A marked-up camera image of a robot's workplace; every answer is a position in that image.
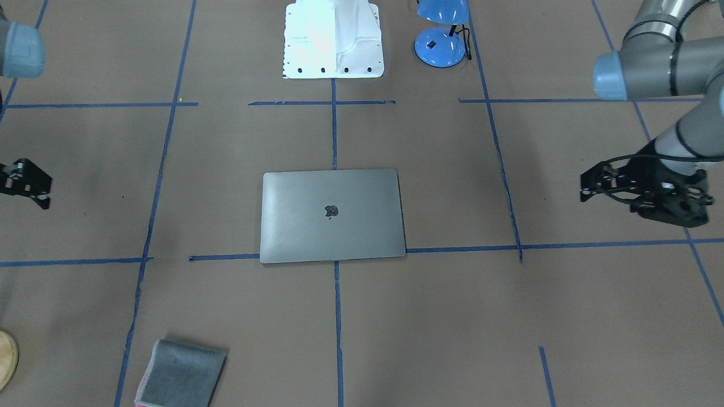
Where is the grey folded cloth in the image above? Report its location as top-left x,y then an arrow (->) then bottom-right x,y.
133,339 -> 227,406

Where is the wooden round object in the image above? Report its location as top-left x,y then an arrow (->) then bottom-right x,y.
1,330 -> 20,391

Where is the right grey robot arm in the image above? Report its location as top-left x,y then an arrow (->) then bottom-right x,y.
1,8 -> 53,210

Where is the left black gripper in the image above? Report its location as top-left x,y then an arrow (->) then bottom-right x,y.
580,159 -> 713,228

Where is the grey laptop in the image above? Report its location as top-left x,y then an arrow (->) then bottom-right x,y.
259,169 -> 407,265

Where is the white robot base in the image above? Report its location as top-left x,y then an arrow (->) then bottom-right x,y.
282,1 -> 385,80

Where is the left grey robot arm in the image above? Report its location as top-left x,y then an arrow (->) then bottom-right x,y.
580,1 -> 723,228

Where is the blue desk lamp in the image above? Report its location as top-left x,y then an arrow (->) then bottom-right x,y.
413,1 -> 472,68

